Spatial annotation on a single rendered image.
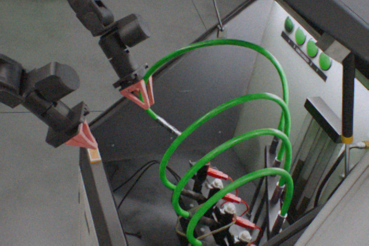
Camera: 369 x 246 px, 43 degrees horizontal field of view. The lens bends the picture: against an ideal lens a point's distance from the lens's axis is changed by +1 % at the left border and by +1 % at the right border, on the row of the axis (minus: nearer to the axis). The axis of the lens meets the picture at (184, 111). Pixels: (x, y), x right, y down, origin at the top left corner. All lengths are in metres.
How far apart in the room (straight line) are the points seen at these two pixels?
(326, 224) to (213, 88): 0.73
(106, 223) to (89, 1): 0.56
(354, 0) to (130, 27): 0.56
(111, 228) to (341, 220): 0.61
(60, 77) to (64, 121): 0.12
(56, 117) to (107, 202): 0.38
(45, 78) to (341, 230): 0.60
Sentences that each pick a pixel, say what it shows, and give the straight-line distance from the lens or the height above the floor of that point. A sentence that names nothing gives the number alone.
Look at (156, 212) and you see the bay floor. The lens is 1.45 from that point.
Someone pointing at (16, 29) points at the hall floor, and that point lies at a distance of 3.92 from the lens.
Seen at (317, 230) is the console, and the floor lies 1.28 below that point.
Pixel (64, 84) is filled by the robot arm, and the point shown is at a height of 1.40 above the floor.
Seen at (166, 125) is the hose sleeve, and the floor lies 1.14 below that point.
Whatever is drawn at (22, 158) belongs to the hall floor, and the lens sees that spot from 2.78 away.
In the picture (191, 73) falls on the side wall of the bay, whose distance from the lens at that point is 1.43.
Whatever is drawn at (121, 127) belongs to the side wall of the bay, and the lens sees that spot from 1.49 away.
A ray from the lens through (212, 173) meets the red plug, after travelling 1.24.
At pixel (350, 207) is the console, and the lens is 0.86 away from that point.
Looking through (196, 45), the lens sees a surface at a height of 1.39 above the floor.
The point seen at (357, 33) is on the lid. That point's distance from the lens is 0.62.
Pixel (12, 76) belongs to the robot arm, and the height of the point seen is 1.40.
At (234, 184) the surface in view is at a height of 1.29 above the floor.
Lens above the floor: 1.94
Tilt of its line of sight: 38 degrees down
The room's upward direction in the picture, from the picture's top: 11 degrees clockwise
